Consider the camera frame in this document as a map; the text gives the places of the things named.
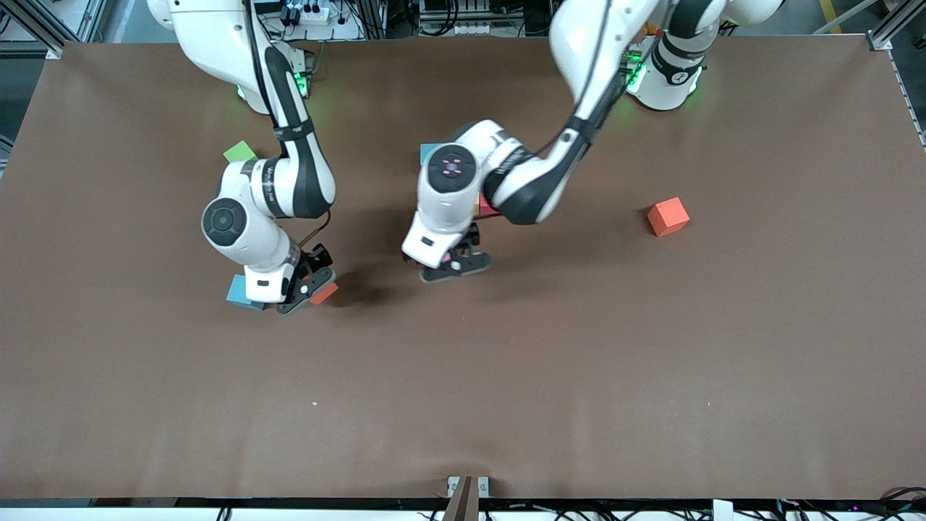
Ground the aluminium frame profile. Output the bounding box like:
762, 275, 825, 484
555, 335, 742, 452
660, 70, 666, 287
865, 0, 926, 51
0, 0, 66, 59

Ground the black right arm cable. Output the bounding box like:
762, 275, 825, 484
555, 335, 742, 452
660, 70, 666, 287
300, 210, 332, 248

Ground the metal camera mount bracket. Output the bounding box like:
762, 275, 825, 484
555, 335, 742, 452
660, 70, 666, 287
443, 475, 491, 521

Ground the black equipment rack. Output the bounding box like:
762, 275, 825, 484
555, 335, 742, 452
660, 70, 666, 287
418, 0, 558, 37

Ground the white power strip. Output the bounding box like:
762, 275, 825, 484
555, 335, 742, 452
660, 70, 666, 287
284, 2, 332, 26

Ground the brown paper table cover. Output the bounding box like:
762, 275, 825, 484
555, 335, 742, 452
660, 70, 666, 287
0, 36, 926, 500

